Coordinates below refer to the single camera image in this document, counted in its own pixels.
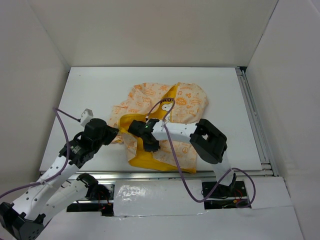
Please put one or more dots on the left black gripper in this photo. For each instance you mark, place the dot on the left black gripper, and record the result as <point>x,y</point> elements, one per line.
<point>112,132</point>

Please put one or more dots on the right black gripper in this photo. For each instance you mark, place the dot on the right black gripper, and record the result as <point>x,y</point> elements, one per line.
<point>154,147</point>

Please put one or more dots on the cream orange-print jacket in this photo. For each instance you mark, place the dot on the cream orange-print jacket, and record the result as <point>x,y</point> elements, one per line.
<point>180,103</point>

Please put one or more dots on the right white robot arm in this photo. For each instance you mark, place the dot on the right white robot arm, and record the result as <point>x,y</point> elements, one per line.
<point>209,142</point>

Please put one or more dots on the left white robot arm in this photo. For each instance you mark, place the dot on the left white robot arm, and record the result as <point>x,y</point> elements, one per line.
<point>27,216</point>

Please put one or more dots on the white foil-taped panel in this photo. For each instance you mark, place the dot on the white foil-taped panel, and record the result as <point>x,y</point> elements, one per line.
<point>153,198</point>

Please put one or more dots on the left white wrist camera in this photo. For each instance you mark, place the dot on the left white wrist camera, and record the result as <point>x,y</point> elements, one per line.
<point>86,116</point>

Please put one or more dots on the aluminium front rail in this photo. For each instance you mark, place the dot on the aluminium front rail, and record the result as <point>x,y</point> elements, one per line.
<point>146,176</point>

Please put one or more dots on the aluminium side rail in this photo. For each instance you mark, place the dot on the aluminium side rail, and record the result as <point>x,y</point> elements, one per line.
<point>267,161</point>

